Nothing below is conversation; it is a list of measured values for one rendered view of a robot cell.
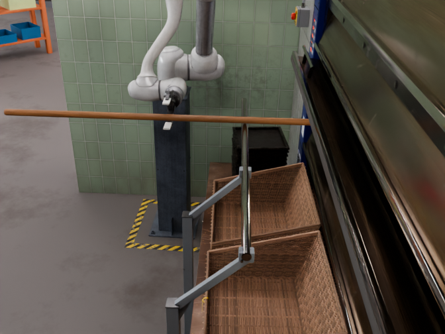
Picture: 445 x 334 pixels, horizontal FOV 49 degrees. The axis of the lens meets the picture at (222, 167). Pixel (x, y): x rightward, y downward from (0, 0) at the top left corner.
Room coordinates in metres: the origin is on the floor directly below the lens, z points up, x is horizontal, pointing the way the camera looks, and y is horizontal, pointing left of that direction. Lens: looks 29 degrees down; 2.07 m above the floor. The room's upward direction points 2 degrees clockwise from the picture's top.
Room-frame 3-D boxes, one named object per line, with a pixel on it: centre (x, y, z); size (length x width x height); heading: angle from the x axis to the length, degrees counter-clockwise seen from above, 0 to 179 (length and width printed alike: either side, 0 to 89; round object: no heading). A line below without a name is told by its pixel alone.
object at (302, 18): (2.88, -0.44, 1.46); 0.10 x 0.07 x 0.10; 179
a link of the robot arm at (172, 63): (2.83, 0.32, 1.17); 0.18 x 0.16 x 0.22; 95
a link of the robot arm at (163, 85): (2.35, 0.26, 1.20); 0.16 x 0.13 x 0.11; 178
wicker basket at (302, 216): (1.96, -0.19, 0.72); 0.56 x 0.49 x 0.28; 0
